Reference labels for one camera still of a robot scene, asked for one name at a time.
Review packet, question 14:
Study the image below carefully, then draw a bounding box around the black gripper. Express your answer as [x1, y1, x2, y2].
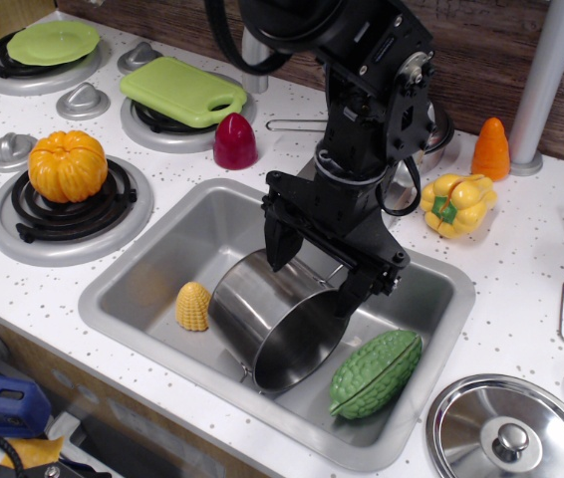
[262, 170, 410, 318]

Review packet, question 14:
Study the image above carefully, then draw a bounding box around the stainless steel pot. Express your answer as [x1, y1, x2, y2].
[208, 249, 350, 393]

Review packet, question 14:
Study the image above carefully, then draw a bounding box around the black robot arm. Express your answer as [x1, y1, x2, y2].
[205, 1, 434, 318]

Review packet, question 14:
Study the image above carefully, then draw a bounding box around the stainless steel sink basin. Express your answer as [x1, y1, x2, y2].
[79, 179, 475, 472]

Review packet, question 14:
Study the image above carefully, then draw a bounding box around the steel pot lid with knob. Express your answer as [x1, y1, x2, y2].
[425, 373, 564, 477]

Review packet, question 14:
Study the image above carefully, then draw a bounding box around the green toy bitter gourd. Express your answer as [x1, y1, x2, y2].
[329, 330, 423, 419]

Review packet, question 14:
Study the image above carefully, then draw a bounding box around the yellow toy corn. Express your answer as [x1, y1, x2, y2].
[175, 282, 211, 332]

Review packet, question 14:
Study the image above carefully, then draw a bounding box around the red toy vegetable half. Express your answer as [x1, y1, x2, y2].
[213, 113, 258, 170]

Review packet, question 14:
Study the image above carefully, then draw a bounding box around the yellow toy bell pepper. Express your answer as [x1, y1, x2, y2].
[420, 174, 497, 238]

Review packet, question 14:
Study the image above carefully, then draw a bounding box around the orange toy carrot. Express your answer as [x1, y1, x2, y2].
[471, 118, 510, 181]

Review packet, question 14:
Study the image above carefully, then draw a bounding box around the green toy cutting board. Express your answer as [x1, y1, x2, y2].
[120, 57, 247, 128]

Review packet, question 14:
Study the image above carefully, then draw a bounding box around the silver toy faucet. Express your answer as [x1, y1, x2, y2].
[241, 28, 270, 95]

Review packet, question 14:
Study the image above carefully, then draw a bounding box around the orange toy pumpkin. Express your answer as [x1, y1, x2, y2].
[28, 130, 109, 203]

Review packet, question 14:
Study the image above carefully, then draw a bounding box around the silver stove knob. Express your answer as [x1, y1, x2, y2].
[56, 83, 111, 120]
[117, 41, 162, 75]
[0, 132, 37, 173]

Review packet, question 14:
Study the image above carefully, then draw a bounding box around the front stove burner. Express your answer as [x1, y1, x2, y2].
[0, 156, 153, 267]

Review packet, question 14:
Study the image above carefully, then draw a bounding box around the grey vertical pole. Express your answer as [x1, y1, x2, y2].
[508, 0, 564, 176]

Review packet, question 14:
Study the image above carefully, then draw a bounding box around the blue clamp tool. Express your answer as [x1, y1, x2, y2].
[0, 375, 52, 438]

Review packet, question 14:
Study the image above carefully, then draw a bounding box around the yellow cloth scrap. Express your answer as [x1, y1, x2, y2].
[7, 437, 65, 469]

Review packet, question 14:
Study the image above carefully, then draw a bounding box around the green toy plate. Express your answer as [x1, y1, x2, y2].
[6, 21, 101, 67]

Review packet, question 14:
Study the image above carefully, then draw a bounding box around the back left stove burner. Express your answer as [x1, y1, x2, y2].
[0, 32, 103, 97]

